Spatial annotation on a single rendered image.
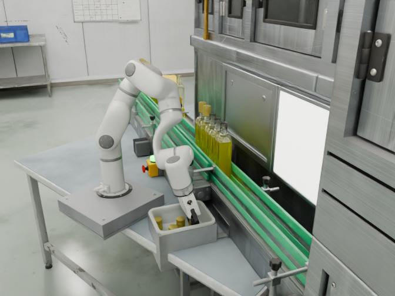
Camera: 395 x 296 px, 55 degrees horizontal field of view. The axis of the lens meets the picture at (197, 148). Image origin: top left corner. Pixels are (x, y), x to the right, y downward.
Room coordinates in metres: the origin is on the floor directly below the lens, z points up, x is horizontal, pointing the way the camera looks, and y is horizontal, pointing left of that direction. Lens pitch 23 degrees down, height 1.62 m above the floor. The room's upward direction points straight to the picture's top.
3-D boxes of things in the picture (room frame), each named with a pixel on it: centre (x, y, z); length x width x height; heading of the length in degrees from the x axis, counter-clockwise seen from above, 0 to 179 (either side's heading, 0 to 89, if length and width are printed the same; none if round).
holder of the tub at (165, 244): (1.22, 0.04, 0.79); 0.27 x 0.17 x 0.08; 110
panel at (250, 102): (1.32, -0.28, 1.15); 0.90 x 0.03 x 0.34; 20
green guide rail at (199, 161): (2.23, 0.26, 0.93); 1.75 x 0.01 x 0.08; 20
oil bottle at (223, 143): (1.42, -0.10, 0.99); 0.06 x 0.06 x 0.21; 21
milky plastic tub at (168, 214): (1.21, 0.06, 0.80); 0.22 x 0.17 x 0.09; 110
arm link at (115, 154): (1.46, 0.37, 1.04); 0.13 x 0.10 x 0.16; 9
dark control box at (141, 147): (2.00, 0.32, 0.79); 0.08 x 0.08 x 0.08; 20
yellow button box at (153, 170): (1.74, 0.22, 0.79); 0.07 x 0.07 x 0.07; 20
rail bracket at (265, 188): (1.20, -0.26, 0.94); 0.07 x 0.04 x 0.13; 110
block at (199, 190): (1.36, -0.01, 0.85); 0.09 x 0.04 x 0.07; 110
